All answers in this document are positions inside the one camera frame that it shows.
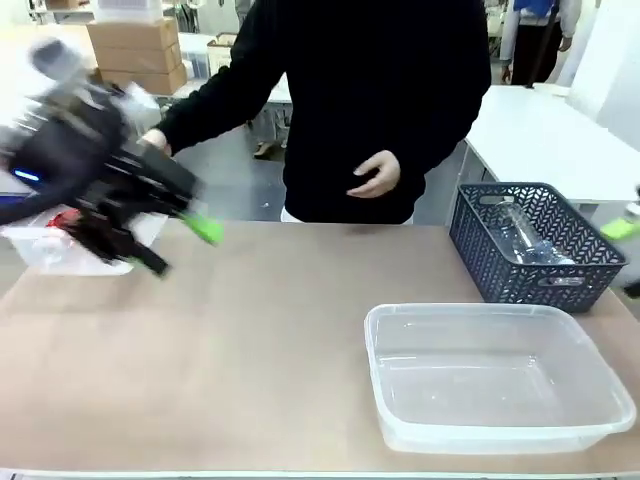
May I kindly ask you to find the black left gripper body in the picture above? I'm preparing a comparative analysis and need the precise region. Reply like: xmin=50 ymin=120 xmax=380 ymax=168
xmin=106 ymin=147 xmax=207 ymax=215

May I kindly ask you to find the red waste item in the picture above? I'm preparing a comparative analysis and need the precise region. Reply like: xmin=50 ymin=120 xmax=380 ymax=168
xmin=46 ymin=211 xmax=82 ymax=232

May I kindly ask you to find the clear plastic bin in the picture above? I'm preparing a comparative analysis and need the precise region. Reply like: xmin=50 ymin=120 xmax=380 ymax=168
xmin=0 ymin=206 xmax=169 ymax=278
xmin=363 ymin=301 xmax=638 ymax=456

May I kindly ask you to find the clear plastic bottle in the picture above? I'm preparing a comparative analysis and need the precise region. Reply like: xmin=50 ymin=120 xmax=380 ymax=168
xmin=491 ymin=196 xmax=577 ymax=267

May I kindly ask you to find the navy plastic basket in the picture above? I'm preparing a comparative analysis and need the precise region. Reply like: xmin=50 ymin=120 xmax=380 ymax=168
xmin=447 ymin=181 xmax=629 ymax=316

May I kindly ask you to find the person's right forearm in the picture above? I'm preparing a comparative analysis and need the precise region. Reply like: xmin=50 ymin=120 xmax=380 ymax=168
xmin=158 ymin=64 xmax=251 ymax=156

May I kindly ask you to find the person's right hand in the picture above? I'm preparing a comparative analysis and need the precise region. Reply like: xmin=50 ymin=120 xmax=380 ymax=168
xmin=136 ymin=128 xmax=174 ymax=158

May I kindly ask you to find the person's left hand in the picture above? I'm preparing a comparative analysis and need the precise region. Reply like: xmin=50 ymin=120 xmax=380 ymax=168
xmin=345 ymin=149 xmax=403 ymax=199

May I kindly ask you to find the white side table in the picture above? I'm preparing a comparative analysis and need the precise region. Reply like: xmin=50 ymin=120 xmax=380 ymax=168
xmin=463 ymin=83 xmax=640 ymax=207

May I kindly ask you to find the clear storage box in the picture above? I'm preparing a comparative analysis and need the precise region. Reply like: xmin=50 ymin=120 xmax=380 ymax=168
xmin=178 ymin=33 xmax=212 ymax=79

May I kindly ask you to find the white folding table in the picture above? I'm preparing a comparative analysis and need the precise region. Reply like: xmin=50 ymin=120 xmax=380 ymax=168
xmin=149 ymin=74 xmax=294 ymax=107

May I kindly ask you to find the large cardboard box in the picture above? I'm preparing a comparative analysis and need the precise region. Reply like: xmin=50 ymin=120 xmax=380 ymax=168
xmin=86 ymin=16 xmax=181 ymax=52

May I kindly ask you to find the white storage box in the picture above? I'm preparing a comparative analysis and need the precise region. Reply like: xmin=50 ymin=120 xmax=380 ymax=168
xmin=93 ymin=0 xmax=164 ymax=24

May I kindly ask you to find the bystander in white jacket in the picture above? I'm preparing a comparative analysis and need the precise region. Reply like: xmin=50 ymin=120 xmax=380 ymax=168
xmin=501 ymin=0 xmax=577 ymax=88

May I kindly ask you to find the person in black sweater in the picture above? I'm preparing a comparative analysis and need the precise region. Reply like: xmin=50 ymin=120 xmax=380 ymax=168
xmin=154 ymin=0 xmax=494 ymax=226

